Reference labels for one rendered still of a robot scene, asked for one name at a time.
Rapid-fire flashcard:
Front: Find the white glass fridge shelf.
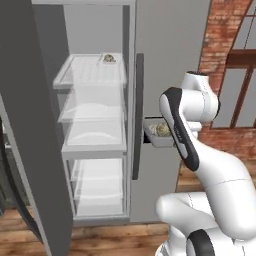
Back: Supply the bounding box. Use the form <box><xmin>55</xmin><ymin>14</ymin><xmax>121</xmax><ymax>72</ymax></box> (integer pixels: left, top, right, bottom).
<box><xmin>52</xmin><ymin>53</ymin><xmax>129</xmax><ymax>90</ymax></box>
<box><xmin>61</xmin><ymin>119</ymin><xmax>128</xmax><ymax>161</ymax></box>
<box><xmin>57</xmin><ymin>88</ymin><xmax>128</xmax><ymax>124</ymax></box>

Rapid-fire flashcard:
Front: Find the clear fridge drawer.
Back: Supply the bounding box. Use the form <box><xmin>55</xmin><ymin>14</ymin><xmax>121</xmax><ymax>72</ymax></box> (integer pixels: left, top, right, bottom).
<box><xmin>68</xmin><ymin>157</ymin><xmax>127</xmax><ymax>218</ymax></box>

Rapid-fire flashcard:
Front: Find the grey closed fridge door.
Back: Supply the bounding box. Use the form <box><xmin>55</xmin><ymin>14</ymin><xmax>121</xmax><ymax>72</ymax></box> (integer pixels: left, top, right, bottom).
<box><xmin>129</xmin><ymin>0</ymin><xmax>213</xmax><ymax>224</ymax></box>

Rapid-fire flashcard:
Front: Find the grey open fridge door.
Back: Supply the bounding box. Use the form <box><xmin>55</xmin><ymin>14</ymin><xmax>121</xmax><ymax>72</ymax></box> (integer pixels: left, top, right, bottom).
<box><xmin>0</xmin><ymin>0</ymin><xmax>75</xmax><ymax>256</ymax></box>

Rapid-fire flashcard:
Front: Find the grey fridge body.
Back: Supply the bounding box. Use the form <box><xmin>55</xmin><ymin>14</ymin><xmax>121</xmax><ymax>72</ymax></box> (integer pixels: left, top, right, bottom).
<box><xmin>31</xmin><ymin>0</ymin><xmax>138</xmax><ymax>228</ymax></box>

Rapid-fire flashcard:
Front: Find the brown framed window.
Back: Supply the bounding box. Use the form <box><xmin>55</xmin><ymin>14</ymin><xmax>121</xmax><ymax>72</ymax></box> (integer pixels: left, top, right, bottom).
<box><xmin>211</xmin><ymin>0</ymin><xmax>256</xmax><ymax>130</ymax></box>

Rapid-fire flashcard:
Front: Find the dark grey fridge door handle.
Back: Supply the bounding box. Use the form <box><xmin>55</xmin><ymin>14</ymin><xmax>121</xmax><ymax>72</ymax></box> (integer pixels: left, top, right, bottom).
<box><xmin>131</xmin><ymin>52</ymin><xmax>145</xmax><ymax>181</ymax></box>

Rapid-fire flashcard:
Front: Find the dark curved fridge door handle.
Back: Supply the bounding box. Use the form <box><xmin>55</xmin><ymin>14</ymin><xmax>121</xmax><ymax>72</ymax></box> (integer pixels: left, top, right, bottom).
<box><xmin>0</xmin><ymin>117</ymin><xmax>43</xmax><ymax>243</ymax></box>

